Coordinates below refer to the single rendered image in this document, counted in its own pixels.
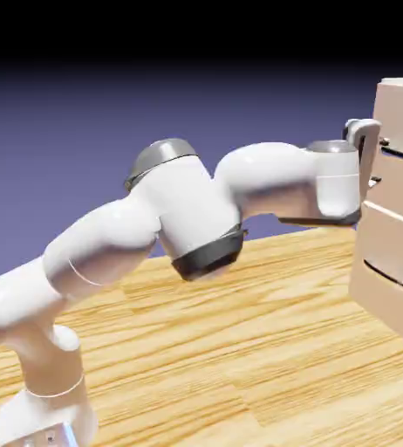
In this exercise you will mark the light wood drawer front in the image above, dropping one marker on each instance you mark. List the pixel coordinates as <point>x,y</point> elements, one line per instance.
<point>386,241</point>
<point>402,115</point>

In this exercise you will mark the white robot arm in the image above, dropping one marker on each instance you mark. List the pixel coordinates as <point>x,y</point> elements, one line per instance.
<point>187,206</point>

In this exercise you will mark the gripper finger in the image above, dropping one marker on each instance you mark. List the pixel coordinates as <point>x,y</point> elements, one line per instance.
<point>375,181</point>
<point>384,141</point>

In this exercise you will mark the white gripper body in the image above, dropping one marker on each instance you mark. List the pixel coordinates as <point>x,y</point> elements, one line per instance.
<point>370,153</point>

